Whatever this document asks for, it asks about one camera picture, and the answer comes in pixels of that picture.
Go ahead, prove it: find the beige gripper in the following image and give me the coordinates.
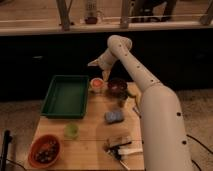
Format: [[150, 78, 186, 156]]
[[87, 59, 112, 82]]

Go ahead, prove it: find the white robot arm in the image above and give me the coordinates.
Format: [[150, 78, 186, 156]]
[[88, 35, 193, 171]]

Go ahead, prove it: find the white paper cup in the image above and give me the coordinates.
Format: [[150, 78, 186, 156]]
[[90, 78, 104, 93]]

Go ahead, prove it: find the green plastic cup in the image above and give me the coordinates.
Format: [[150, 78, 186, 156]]
[[64, 123, 78, 139]]

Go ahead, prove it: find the dark red bowl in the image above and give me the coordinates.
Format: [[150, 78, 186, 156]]
[[107, 78, 127, 96]]

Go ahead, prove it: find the green cucumber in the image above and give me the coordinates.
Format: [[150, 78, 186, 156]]
[[127, 89, 137, 98]]

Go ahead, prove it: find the green plastic tray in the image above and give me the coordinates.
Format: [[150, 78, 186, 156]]
[[42, 75, 89, 119]]

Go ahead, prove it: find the blue sponge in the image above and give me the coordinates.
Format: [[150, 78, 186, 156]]
[[104, 111, 124, 124]]

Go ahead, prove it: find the grey blue cloth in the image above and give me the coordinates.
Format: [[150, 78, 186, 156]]
[[132, 106, 141, 118]]

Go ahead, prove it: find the brown wooden block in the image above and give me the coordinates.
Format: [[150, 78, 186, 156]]
[[107, 135, 132, 148]]

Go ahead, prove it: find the orange bowl with beans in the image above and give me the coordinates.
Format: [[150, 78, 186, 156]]
[[28, 134, 61, 169]]

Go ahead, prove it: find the black stand at left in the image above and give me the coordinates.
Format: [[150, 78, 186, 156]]
[[0, 130, 12, 171]]

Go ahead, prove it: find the white handled brush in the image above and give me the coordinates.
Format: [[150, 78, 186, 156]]
[[118, 148, 143, 155]]

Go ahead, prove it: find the black cable on floor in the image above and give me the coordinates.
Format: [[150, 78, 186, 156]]
[[186, 133, 213, 171]]

